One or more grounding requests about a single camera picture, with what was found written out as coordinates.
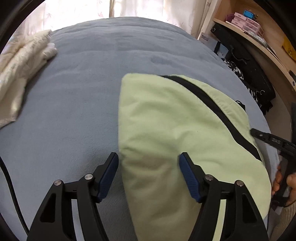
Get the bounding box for blue fleece bed blanket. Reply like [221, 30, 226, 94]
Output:
[1, 18, 278, 240]

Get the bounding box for black cable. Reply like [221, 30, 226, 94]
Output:
[0, 156, 30, 235]

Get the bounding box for wooden bookshelf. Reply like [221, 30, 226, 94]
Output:
[201, 1, 295, 111]

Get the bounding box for white puffer jacket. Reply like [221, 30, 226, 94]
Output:
[1, 30, 57, 127]

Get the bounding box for light green black jacket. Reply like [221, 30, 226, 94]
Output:
[118, 73, 271, 240]

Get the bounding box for white floral curtain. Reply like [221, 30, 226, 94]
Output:
[16, 0, 220, 38]

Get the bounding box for cream knit right sleeve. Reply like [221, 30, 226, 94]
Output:
[270, 202, 295, 240]

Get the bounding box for white cardboard box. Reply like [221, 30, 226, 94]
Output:
[199, 33, 228, 59]

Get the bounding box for pink boxes on shelf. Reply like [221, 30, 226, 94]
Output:
[231, 12, 264, 36]

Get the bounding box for black white patterned garment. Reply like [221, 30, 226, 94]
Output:
[223, 46, 276, 114]

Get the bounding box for person's right hand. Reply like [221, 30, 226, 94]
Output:
[271, 161, 296, 206]

